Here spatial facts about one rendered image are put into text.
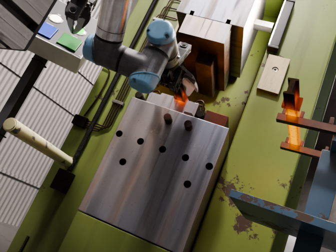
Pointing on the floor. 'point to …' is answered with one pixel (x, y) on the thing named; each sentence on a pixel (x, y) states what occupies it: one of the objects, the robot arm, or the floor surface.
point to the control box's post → (21, 91)
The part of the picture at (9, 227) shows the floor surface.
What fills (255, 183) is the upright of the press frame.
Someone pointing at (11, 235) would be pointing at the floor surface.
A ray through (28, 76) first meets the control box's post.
